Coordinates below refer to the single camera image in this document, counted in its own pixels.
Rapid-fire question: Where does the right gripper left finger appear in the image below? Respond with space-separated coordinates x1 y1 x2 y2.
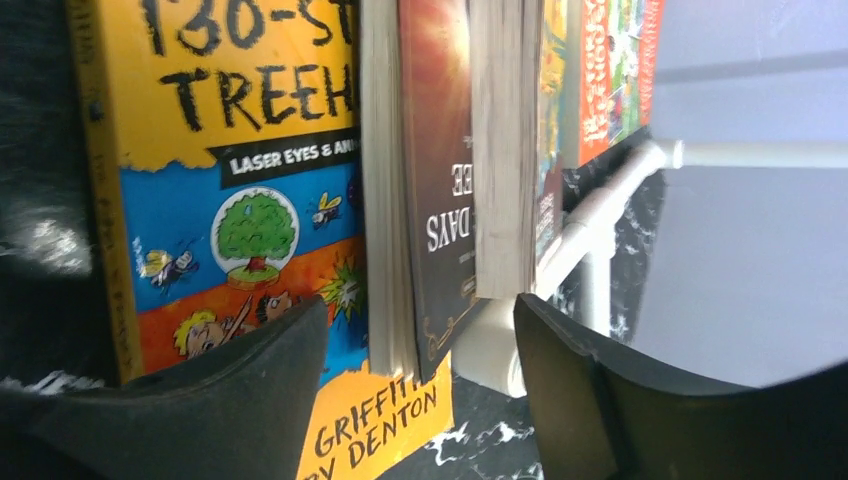
1 296 328 479

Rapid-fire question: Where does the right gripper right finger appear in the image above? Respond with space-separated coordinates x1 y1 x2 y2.
514 294 847 479

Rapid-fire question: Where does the dark sunset cover book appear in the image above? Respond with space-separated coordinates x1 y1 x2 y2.
360 1 478 383

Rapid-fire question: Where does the orange green treehouse book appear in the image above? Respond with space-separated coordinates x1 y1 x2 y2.
560 0 665 169

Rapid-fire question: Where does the yellow illustrated cover book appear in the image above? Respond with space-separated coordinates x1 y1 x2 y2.
469 1 567 299

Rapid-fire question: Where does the white PVC pipe frame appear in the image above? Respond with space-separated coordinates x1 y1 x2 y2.
451 140 847 398

